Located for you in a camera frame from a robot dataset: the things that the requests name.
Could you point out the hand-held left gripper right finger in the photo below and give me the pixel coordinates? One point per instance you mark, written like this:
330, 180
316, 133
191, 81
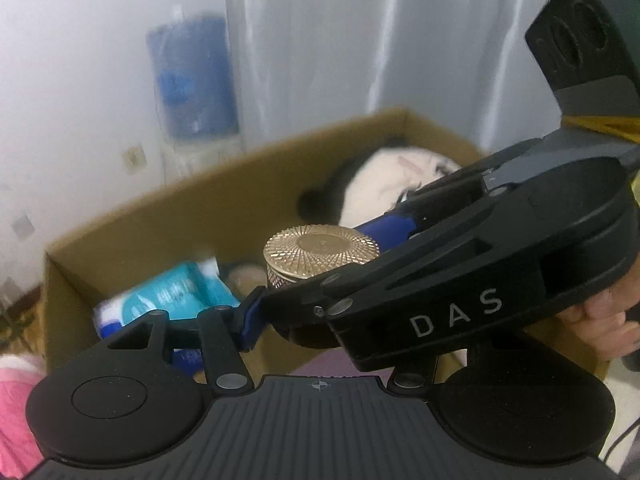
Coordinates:
410, 380

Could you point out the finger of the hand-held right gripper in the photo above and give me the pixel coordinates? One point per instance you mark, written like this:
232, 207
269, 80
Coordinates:
300, 302
385, 230

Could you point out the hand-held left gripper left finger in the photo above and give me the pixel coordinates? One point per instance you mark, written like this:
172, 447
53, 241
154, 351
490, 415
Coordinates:
252, 320

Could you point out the black and white plush toy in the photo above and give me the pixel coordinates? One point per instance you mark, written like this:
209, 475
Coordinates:
385, 180

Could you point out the gold lid jar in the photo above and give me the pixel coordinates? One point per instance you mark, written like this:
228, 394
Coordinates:
320, 250

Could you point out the blue wet wipes pack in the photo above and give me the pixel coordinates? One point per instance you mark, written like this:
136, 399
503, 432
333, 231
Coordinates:
165, 295

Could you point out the brown cardboard box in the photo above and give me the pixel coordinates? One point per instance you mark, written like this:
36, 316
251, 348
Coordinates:
175, 220

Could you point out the person's right hand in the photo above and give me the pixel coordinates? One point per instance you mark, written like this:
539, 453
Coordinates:
610, 325

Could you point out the white water dispenser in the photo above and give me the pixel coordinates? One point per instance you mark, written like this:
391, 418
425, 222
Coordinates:
205, 152

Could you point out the white satin curtain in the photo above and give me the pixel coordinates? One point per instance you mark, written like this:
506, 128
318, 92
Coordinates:
375, 40

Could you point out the blue water bottle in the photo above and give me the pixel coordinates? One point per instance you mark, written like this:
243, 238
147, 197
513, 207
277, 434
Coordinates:
195, 75

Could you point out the white wall socket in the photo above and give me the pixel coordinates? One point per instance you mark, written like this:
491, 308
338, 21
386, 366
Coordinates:
22, 226
133, 158

